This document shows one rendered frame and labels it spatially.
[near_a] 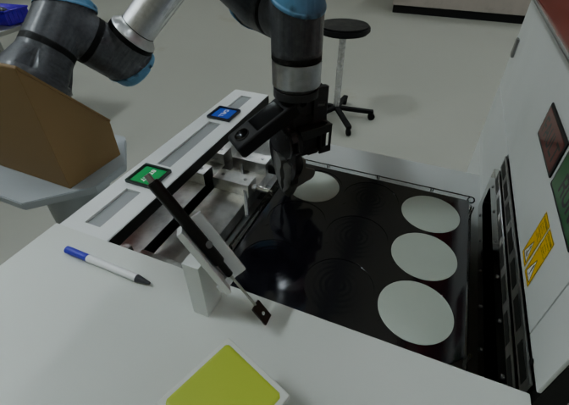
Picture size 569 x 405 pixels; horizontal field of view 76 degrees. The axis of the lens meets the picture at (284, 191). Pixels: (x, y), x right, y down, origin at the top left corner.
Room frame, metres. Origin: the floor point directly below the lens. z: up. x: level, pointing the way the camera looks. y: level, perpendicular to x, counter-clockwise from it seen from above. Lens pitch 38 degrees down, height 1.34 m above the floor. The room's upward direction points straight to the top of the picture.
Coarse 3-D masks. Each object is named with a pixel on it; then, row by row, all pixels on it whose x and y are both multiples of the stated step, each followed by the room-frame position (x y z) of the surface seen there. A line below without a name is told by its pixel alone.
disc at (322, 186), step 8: (320, 176) 0.60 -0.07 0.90; (328, 176) 0.60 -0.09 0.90; (304, 184) 0.58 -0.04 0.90; (312, 184) 0.58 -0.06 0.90; (320, 184) 0.58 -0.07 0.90; (328, 184) 0.58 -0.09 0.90; (336, 184) 0.58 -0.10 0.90; (296, 192) 0.55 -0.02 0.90; (304, 192) 0.55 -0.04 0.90; (312, 192) 0.55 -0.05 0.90; (320, 192) 0.55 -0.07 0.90; (328, 192) 0.55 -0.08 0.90; (336, 192) 0.55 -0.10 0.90; (304, 200) 0.53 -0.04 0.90; (312, 200) 0.53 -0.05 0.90; (320, 200) 0.53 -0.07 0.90
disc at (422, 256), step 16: (400, 240) 0.42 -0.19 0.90; (416, 240) 0.42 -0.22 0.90; (432, 240) 0.42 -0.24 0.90; (400, 256) 0.39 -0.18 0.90; (416, 256) 0.39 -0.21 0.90; (432, 256) 0.39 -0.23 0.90; (448, 256) 0.39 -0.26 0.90; (416, 272) 0.36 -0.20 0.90; (432, 272) 0.36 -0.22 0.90; (448, 272) 0.36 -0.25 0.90
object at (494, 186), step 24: (480, 216) 0.52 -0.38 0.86; (504, 216) 0.43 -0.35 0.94; (480, 240) 0.46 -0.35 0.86; (504, 240) 0.38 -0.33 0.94; (480, 264) 0.40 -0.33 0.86; (504, 264) 0.34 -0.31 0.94; (480, 288) 0.36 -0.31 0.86; (504, 288) 0.30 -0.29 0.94; (480, 312) 0.31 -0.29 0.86; (504, 312) 0.26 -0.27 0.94; (480, 336) 0.28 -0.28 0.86; (504, 336) 0.23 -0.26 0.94; (480, 360) 0.24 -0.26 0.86; (504, 360) 0.20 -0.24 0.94; (504, 384) 0.18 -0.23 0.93
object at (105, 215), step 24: (240, 96) 0.86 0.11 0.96; (264, 96) 0.86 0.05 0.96; (216, 120) 0.73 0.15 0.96; (168, 144) 0.63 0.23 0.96; (192, 144) 0.63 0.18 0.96; (168, 168) 0.54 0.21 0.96; (120, 192) 0.47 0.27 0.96; (144, 192) 0.47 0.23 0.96; (72, 216) 0.42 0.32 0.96; (96, 216) 0.42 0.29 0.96; (120, 216) 0.42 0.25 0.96
